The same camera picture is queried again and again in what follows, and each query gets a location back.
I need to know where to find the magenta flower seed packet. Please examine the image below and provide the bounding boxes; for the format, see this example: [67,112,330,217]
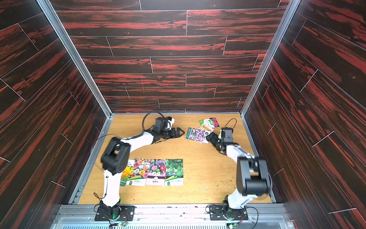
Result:
[199,117,219,128]

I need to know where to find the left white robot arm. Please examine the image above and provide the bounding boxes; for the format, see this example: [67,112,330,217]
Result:
[100,127,185,209]

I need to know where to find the mixed roses seed packet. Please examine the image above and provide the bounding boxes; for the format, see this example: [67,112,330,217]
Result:
[126,158,151,187]

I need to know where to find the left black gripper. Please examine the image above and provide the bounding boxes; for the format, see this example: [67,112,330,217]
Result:
[159,127,185,139]

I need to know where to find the aluminium front rail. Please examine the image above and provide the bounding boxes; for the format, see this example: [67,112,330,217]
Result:
[51,203,296,229]

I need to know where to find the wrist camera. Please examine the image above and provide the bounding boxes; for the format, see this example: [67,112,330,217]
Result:
[153,116,175,132]
[221,127,234,143]

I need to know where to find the purple flowers seed packet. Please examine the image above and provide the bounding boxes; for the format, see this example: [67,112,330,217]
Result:
[186,127,211,143]

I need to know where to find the yellow flower seed packet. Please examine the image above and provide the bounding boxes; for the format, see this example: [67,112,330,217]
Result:
[120,166,133,187]

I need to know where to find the green gourd seed packet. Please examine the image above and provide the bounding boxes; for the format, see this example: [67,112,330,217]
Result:
[165,159,184,186]

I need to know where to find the orange striped seed packet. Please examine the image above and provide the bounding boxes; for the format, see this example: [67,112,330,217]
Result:
[198,124,214,144]

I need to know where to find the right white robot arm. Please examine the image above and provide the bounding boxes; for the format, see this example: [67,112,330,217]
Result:
[206,133,272,213]

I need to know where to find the purple pink asters seed packet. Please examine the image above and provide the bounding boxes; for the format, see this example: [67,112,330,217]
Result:
[146,159,166,187]

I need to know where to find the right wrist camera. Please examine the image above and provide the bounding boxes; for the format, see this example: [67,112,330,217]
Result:
[221,127,234,143]

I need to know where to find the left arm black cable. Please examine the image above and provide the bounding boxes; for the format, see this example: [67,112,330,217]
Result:
[141,111,166,135]

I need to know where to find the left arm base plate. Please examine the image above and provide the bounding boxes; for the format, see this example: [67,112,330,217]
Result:
[94,205,136,223]

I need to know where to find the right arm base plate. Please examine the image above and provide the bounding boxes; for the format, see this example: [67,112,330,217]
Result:
[205,204,248,221]

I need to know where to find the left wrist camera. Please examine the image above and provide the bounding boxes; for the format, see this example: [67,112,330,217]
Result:
[153,116,175,132]

